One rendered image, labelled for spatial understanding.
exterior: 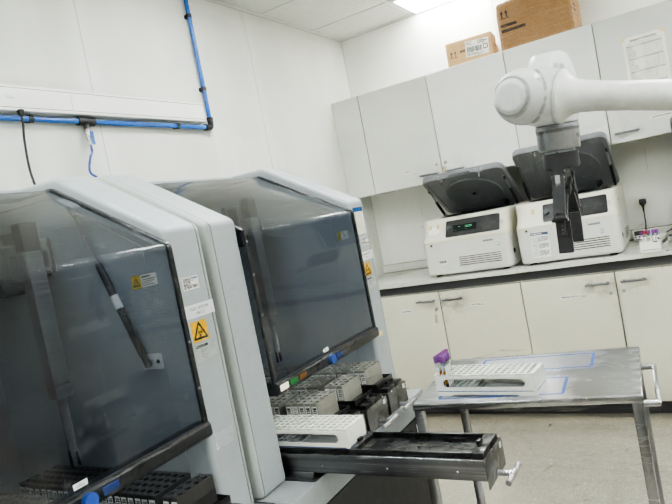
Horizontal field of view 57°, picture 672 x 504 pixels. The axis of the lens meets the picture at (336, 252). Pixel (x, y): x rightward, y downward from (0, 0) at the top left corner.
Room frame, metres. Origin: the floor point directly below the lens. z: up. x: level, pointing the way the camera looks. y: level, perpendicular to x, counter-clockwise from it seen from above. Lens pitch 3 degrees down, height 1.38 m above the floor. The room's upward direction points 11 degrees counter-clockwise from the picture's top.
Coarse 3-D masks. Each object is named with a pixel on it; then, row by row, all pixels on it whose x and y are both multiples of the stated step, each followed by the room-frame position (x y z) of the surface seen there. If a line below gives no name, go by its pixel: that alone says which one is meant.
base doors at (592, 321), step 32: (480, 288) 3.71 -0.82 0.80; (512, 288) 3.61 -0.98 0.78; (544, 288) 3.51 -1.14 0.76; (576, 288) 3.42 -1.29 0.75; (608, 288) 3.33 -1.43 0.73; (640, 288) 3.26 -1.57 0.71; (416, 320) 3.94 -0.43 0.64; (448, 320) 3.83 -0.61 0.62; (480, 320) 3.72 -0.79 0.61; (512, 320) 3.63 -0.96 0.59; (544, 320) 3.53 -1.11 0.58; (576, 320) 3.43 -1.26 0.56; (608, 320) 3.34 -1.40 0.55; (640, 320) 3.27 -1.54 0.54; (416, 352) 3.96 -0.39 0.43; (480, 352) 3.74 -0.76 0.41; (512, 352) 3.64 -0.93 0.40; (544, 352) 3.55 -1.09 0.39; (640, 352) 3.29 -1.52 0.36; (416, 384) 3.98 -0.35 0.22
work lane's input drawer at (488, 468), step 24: (384, 432) 1.57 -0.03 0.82; (408, 432) 1.54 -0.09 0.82; (432, 432) 1.50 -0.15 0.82; (288, 456) 1.58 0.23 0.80; (312, 456) 1.55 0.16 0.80; (336, 456) 1.51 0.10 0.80; (360, 456) 1.47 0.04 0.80; (384, 456) 1.44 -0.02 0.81; (408, 456) 1.42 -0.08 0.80; (432, 456) 1.39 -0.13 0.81; (456, 456) 1.36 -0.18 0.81; (480, 456) 1.33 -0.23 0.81; (504, 456) 1.43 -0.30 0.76; (480, 480) 1.32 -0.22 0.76
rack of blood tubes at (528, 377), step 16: (464, 368) 1.80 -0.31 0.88; (480, 368) 1.75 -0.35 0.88; (496, 368) 1.72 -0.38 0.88; (512, 368) 1.70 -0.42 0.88; (528, 368) 1.66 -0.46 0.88; (464, 384) 1.75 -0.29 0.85; (480, 384) 1.77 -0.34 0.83; (496, 384) 1.76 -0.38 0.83; (512, 384) 1.73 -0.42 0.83; (528, 384) 1.62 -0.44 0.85; (544, 384) 1.67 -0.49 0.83
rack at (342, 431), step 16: (288, 416) 1.71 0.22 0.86; (304, 416) 1.68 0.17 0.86; (320, 416) 1.66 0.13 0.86; (336, 416) 1.63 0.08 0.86; (352, 416) 1.60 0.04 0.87; (288, 432) 1.60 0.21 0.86; (304, 432) 1.57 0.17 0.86; (320, 432) 1.55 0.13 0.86; (336, 432) 1.52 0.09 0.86; (352, 432) 1.53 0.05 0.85
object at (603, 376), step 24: (456, 360) 2.12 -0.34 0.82; (480, 360) 2.06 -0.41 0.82; (504, 360) 2.00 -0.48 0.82; (528, 360) 1.95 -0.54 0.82; (552, 360) 1.90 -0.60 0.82; (576, 360) 1.85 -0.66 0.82; (600, 360) 1.81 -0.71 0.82; (624, 360) 1.76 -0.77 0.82; (432, 384) 1.89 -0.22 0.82; (552, 384) 1.68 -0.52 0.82; (576, 384) 1.64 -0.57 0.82; (600, 384) 1.60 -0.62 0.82; (624, 384) 1.57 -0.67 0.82; (432, 408) 1.71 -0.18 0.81; (456, 408) 1.68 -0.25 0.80; (480, 408) 1.65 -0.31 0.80; (648, 408) 1.85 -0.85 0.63; (648, 432) 1.86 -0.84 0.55; (648, 456) 1.48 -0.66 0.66; (432, 480) 1.73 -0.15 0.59; (648, 480) 1.48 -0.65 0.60
